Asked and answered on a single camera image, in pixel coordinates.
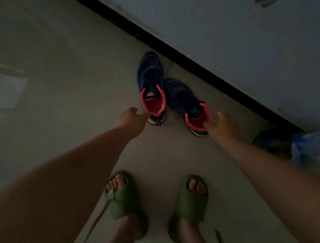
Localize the black baseboard strip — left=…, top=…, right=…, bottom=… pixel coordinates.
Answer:
left=75, top=0, right=305, bottom=133

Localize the person's leg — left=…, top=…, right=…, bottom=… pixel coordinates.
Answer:
left=176, top=178, right=207, bottom=243
left=106, top=174, right=142, bottom=243

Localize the person's right hand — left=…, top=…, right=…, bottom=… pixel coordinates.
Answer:
left=203, top=111, right=242, bottom=148

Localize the person's left leg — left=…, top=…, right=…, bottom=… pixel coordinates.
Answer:
left=106, top=174, right=142, bottom=243

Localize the person's left forearm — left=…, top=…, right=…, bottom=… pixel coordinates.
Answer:
left=0, top=126, right=132, bottom=243

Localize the person's right forearm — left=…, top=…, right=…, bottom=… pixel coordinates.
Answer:
left=220, top=136, right=320, bottom=243

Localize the person's right leg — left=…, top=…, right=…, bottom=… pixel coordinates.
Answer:
left=176, top=178, right=207, bottom=243

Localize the green foam slipper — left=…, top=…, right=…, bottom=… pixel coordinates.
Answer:
left=105, top=171, right=148, bottom=241
left=168, top=175, right=209, bottom=243

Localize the blue knit sneaker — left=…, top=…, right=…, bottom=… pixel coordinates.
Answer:
left=137, top=51, right=167, bottom=127
left=164, top=77, right=214, bottom=138

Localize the person's left hand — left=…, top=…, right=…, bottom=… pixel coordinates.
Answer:
left=115, top=107, right=151, bottom=141

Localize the blue plastic bag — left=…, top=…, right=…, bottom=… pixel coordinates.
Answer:
left=290, top=131, right=320, bottom=173

